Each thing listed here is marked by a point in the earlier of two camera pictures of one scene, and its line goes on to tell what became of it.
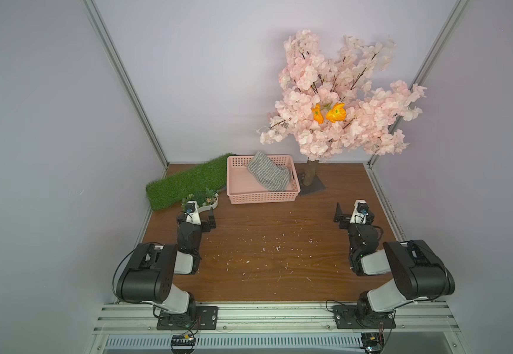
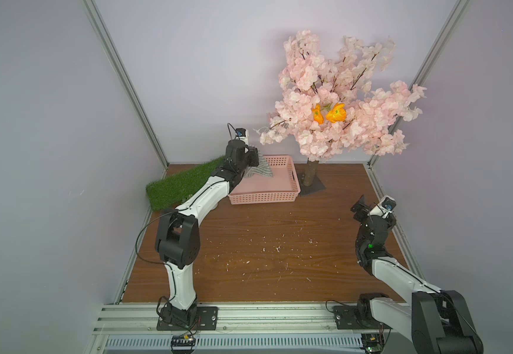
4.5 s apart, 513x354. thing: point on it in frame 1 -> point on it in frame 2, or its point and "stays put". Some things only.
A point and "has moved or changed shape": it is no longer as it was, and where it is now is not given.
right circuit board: [371, 342] stays put
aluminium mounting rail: [138, 318] stays put
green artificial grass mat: [172, 189] stays put
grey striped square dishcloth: [273, 177] has moved or changed shape
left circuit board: [183, 344] stays put
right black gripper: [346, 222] -> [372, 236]
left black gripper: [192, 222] -> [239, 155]
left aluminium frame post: [116, 54] stays put
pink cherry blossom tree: [337, 103] stays put
